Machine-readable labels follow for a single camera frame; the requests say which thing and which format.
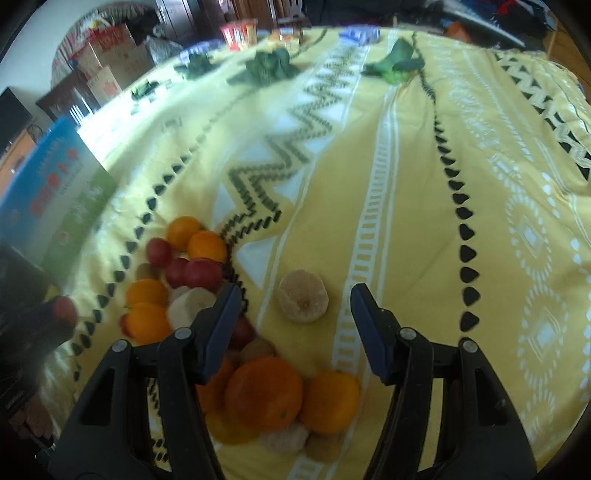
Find wooden headboard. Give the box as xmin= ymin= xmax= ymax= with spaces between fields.
xmin=549 ymin=32 xmax=591 ymax=104

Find brown wooden wardrobe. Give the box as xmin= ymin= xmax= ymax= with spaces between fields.
xmin=152 ymin=0 xmax=324 ymax=29

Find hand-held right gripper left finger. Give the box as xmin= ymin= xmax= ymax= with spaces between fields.
xmin=46 ymin=282 xmax=243 ymax=480

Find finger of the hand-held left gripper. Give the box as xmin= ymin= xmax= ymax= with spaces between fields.
xmin=22 ymin=299 xmax=78 ymax=354

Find orange snack packet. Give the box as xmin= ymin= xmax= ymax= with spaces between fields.
xmin=270 ymin=28 xmax=304 ymax=50

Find silver bag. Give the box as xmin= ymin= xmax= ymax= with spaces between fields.
xmin=145 ymin=37 xmax=184 ymax=64

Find cardboard box with red print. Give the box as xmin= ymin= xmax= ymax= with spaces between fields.
xmin=88 ymin=25 xmax=154 ymax=75

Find blue green printed box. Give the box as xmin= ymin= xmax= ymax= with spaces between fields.
xmin=0 ymin=115 xmax=118 ymax=287

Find blue white packet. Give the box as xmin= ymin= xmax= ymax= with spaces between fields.
xmin=339 ymin=28 xmax=380 ymax=45

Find dark wooden cabinet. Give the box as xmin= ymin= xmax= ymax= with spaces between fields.
xmin=36 ymin=69 xmax=101 ymax=126

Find pile of clothes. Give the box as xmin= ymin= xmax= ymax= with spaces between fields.
xmin=438 ymin=0 xmax=561 ymax=47

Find peeled pale orange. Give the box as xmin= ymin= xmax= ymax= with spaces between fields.
xmin=277 ymin=270 xmax=331 ymax=324

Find red cherry tomato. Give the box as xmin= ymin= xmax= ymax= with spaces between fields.
xmin=51 ymin=295 xmax=79 ymax=324

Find pile of red white bags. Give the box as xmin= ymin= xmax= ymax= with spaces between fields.
xmin=50 ymin=9 xmax=139 ymax=70

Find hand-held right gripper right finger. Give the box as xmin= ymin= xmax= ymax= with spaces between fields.
xmin=350 ymin=282 xmax=539 ymax=480

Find person's left hand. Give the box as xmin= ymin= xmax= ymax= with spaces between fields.
xmin=14 ymin=397 xmax=54 ymax=446

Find black screen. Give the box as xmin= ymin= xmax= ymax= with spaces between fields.
xmin=0 ymin=87 xmax=34 ymax=154

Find yellow printed blanket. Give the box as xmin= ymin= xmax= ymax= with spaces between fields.
xmin=41 ymin=25 xmax=591 ymax=480

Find pile of oranges and tomatoes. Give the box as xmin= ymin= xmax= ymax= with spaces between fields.
xmin=119 ymin=216 xmax=361 ymax=462

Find red snack packet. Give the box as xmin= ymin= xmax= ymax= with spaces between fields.
xmin=221 ymin=18 xmax=258 ymax=51

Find small cardboard box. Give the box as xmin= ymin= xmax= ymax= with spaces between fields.
xmin=87 ymin=67 xmax=124 ymax=108

